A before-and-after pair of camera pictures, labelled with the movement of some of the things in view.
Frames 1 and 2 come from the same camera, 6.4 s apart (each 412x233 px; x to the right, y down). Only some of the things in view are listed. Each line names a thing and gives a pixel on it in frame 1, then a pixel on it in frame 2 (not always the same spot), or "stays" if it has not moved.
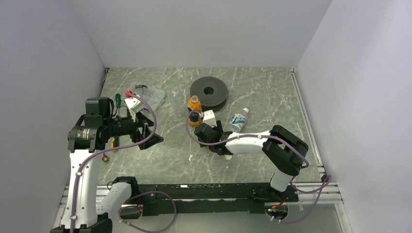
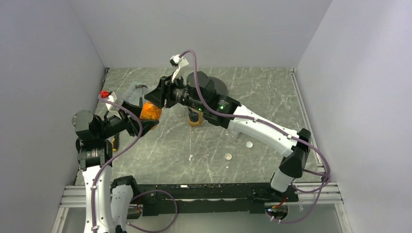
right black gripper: x=218 y=128 → x=163 y=92
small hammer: x=140 y=86 stays
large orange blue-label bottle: x=195 y=104 stays
